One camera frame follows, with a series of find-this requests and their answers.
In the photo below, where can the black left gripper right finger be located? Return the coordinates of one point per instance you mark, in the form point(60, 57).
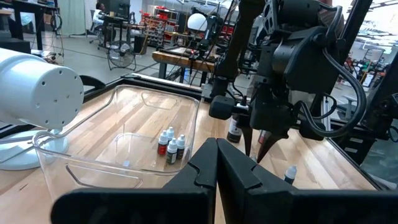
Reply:
point(230, 174)

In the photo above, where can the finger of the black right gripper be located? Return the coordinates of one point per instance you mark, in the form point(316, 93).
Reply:
point(247, 140)
point(269, 141)

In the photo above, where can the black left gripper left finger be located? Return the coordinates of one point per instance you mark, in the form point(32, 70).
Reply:
point(205, 168)

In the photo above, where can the large pink Chefmaster bottle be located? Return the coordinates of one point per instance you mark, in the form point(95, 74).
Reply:
point(262, 137)

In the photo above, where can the large black Chefmaster bottle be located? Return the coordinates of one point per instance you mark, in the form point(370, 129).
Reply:
point(234, 132)

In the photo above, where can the small brown dropper bottle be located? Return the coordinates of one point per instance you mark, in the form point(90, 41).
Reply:
point(181, 149)

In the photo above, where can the small dark green dropper bottle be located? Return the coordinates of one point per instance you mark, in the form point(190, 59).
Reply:
point(172, 154)

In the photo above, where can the small dropper bottle white cap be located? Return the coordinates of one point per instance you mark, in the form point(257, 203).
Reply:
point(290, 172)
point(170, 132)

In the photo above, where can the small red dropper bottle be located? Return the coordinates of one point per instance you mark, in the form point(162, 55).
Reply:
point(162, 146)

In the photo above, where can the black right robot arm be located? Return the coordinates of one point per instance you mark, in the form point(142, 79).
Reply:
point(236, 37)

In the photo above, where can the wooden workbench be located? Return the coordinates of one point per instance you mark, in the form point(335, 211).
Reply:
point(180, 60)

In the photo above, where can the clear plastic bin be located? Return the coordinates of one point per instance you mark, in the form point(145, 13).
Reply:
point(102, 124)

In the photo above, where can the white globe lamp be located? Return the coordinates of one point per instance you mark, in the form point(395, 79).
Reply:
point(197, 21)

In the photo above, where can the black standing fan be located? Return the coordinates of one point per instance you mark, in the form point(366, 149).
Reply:
point(121, 54)

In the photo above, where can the red parts shelf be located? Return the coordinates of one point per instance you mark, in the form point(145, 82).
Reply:
point(161, 25)

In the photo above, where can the white cylindrical lamp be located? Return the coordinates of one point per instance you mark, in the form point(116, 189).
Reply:
point(37, 90)

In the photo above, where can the person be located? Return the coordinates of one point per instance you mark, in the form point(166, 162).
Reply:
point(99, 14)

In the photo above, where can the pale green curtain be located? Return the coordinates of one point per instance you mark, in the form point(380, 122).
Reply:
point(71, 15)

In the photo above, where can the black office desk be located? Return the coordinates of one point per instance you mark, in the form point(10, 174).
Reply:
point(28, 6)

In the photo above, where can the black frame hook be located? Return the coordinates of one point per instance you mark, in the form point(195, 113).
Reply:
point(91, 81)

